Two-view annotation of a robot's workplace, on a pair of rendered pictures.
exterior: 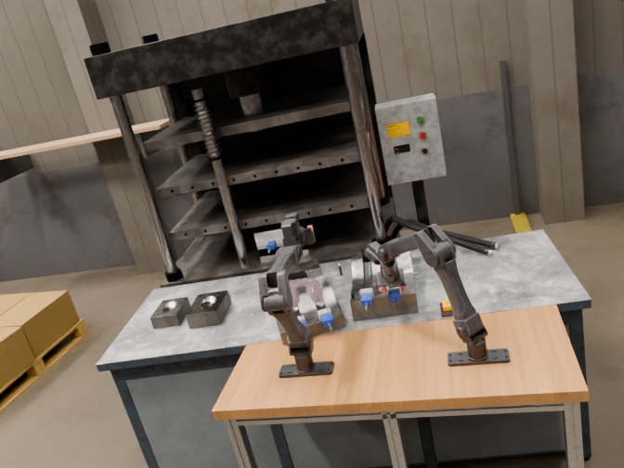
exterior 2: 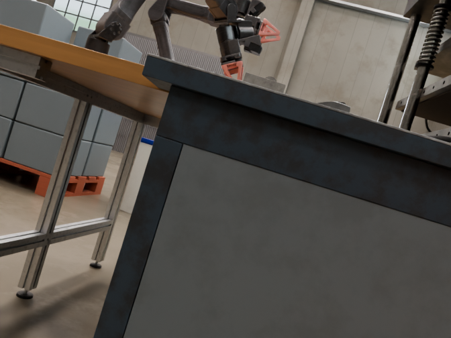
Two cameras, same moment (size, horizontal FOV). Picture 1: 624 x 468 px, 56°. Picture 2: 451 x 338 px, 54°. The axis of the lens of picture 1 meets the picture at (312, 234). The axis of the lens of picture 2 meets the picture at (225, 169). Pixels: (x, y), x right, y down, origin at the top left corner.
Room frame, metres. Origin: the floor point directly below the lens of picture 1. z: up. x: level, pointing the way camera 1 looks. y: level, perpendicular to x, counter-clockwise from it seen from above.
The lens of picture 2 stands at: (1.97, -1.71, 0.67)
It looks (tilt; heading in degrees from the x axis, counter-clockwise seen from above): 1 degrees down; 83
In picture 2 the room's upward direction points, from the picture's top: 17 degrees clockwise
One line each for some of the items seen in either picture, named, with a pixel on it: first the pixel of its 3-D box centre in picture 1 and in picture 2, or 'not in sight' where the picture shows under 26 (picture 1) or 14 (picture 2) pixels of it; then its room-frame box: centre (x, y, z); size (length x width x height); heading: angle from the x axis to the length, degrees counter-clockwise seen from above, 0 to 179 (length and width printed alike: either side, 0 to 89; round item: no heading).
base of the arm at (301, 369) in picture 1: (304, 361); not in sight; (1.84, 0.13, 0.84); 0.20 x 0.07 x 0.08; 74
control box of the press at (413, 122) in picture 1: (425, 234); not in sight; (2.97, -0.60, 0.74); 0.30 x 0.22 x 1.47; 79
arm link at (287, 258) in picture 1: (283, 276); (188, 17); (1.85, 0.13, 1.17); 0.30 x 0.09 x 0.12; 164
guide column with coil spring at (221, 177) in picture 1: (230, 212); (405, 124); (3.00, 0.39, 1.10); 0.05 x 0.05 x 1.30
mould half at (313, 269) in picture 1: (301, 298); not in sight; (2.31, 0.11, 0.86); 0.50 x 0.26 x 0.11; 6
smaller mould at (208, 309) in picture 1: (209, 308); not in sight; (2.46, 0.53, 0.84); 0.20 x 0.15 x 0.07; 169
